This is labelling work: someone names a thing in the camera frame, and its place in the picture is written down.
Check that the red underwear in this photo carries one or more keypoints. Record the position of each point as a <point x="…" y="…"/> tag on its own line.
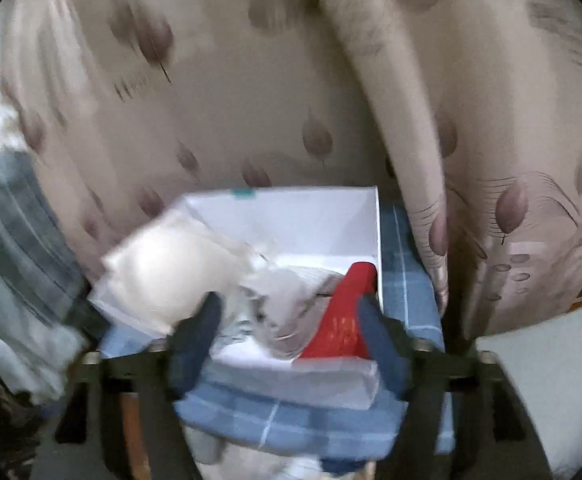
<point x="341" y="320"/>

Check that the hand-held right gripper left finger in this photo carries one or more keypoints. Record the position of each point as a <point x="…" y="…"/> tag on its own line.
<point x="196" y="350"/>

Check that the blue checked cloth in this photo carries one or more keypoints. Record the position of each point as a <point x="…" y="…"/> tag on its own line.
<point x="281" y="420"/>

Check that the leaf print beige curtain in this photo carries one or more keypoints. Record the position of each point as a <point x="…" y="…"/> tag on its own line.
<point x="196" y="110"/>
<point x="496" y="135"/>

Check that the white shoe box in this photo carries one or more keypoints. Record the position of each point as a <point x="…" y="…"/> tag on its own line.
<point x="321" y="220"/>

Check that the white bra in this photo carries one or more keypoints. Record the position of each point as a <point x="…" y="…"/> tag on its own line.
<point x="171" y="270"/>

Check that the grey underwear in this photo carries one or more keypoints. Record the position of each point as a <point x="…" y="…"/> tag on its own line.
<point x="291" y="310"/>

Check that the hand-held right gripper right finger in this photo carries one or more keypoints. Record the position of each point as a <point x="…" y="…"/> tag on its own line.
<point x="378" y="345"/>

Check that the grey mattress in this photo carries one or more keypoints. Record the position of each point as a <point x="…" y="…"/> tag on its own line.
<point x="561" y="385"/>

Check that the grey plaid bedding bundle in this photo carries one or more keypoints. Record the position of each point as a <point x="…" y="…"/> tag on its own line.
<point x="21" y="240"/>

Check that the white crumpled cloth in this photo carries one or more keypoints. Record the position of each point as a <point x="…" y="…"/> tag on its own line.
<point x="1" y="135"/>

